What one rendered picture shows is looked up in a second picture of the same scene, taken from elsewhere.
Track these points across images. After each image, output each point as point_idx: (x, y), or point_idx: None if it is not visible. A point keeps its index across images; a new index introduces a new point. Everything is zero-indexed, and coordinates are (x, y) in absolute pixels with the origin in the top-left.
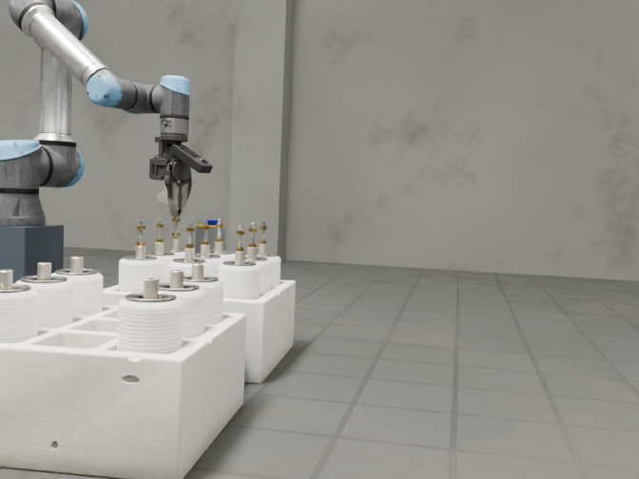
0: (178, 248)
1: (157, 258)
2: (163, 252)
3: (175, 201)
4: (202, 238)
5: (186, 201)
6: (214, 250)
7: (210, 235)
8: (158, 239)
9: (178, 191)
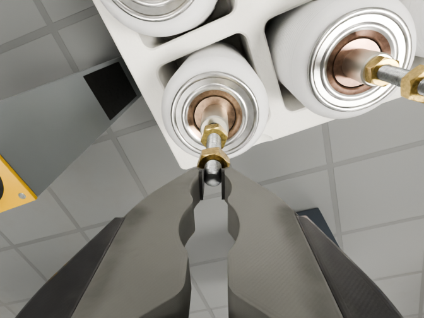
0: (216, 106)
1: (413, 23)
2: (362, 49)
3: (258, 198)
4: (47, 154)
5: (138, 204)
6: (126, 8)
7: (18, 132)
8: (398, 66)
9: (236, 254)
